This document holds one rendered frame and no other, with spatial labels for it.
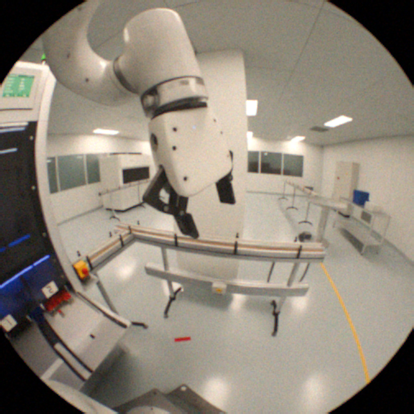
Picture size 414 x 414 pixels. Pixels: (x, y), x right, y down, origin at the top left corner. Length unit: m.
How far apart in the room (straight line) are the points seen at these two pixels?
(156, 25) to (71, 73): 0.11
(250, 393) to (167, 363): 0.74
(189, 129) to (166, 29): 0.14
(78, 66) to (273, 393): 1.78
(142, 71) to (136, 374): 1.71
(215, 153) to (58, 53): 0.22
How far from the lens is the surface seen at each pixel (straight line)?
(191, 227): 0.20
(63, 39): 0.19
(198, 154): 0.18
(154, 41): 0.21
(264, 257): 1.15
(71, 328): 0.91
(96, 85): 0.24
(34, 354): 0.99
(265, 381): 1.60
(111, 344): 0.77
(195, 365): 1.57
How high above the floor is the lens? 1.52
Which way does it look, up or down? 17 degrees down
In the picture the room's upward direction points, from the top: straight up
